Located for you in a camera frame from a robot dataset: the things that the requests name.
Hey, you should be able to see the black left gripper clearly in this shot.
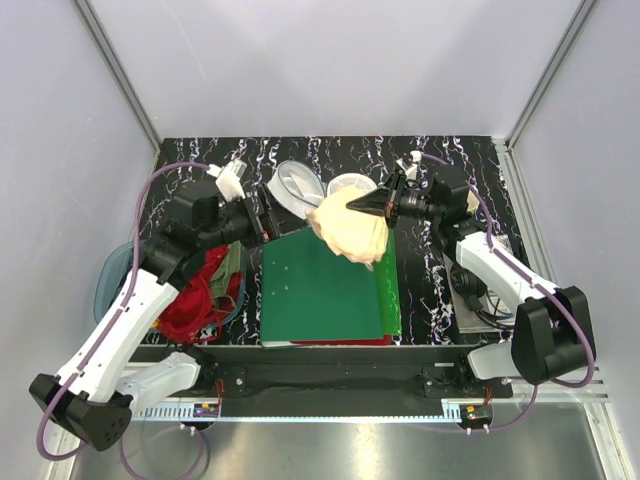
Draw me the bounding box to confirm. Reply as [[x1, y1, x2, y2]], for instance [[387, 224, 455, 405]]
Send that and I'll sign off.
[[201, 183, 309, 251]]

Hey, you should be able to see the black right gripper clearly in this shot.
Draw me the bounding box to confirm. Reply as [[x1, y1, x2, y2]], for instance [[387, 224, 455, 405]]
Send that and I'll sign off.
[[346, 171, 443, 230]]

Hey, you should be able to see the beige bra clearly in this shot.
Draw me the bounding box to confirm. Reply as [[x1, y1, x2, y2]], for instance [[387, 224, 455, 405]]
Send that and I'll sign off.
[[306, 185, 389, 271]]

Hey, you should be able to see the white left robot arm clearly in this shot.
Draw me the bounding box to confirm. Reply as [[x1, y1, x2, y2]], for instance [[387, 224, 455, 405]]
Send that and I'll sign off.
[[29, 180, 281, 460]]

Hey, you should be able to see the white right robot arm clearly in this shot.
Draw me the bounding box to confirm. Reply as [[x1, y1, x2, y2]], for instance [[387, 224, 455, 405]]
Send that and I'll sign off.
[[347, 165, 596, 397]]

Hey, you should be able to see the olive green garment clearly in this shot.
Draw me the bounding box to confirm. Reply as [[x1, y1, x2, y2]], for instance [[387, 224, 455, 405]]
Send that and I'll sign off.
[[209, 242, 243, 313]]

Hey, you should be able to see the blue plastic basket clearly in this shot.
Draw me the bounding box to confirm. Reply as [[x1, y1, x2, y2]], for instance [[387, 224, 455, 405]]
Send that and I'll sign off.
[[94, 237, 247, 346]]

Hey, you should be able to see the red garment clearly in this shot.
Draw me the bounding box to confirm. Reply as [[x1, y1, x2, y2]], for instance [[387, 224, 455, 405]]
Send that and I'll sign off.
[[152, 245, 246, 344]]

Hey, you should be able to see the light green plastic folder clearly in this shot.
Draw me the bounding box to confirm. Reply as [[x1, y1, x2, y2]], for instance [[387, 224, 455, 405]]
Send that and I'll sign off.
[[374, 232, 402, 337]]

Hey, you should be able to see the red folder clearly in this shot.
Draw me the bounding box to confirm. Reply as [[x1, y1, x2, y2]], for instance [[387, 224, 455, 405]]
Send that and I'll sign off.
[[287, 335, 392, 346]]

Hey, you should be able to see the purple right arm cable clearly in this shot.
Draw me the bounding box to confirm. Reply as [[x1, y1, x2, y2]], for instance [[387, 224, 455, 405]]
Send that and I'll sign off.
[[414, 152, 599, 434]]

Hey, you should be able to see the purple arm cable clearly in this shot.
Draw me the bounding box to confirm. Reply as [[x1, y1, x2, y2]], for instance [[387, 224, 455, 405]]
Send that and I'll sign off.
[[414, 152, 599, 434], [36, 161, 221, 477]]

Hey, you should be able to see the black round camera lens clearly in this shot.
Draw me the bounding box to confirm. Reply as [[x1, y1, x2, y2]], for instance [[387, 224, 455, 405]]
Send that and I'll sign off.
[[450, 263, 487, 312]]

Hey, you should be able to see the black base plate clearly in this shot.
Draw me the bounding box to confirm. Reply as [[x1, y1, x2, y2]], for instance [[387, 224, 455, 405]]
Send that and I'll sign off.
[[157, 344, 514, 399]]

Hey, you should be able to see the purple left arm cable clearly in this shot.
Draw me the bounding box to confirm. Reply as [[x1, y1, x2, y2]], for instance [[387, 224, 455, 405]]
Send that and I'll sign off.
[[36, 161, 221, 477]]

